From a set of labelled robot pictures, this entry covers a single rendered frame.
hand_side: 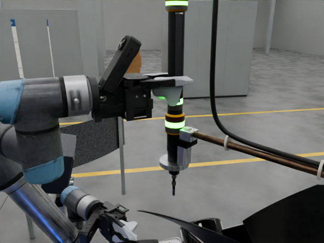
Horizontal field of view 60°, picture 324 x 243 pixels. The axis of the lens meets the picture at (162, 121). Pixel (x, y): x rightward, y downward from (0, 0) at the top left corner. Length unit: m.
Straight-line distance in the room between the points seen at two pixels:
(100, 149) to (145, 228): 0.85
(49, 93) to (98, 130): 2.18
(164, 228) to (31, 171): 2.25
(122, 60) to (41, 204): 0.53
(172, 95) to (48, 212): 0.53
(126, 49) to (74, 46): 6.07
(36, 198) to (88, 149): 1.81
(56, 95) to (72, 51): 6.10
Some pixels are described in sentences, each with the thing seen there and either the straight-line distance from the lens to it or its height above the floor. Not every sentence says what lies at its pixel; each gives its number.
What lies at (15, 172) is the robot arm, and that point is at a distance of 0.86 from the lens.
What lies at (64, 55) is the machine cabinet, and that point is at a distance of 6.63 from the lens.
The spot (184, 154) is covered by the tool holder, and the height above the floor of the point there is 1.50.
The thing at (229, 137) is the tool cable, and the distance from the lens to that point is 0.56.
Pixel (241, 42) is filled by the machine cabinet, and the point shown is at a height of 1.34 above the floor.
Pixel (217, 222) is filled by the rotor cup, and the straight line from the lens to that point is 0.83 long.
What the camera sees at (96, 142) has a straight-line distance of 2.70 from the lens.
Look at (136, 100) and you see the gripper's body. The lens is 0.55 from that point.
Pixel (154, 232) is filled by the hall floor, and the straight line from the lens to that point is 2.71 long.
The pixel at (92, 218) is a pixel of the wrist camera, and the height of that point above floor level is 1.20.
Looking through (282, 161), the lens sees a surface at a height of 1.55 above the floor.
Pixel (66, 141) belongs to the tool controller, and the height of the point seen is 1.24.
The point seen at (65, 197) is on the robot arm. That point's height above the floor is 1.20.
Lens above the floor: 1.77
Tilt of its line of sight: 19 degrees down
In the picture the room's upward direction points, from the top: straight up
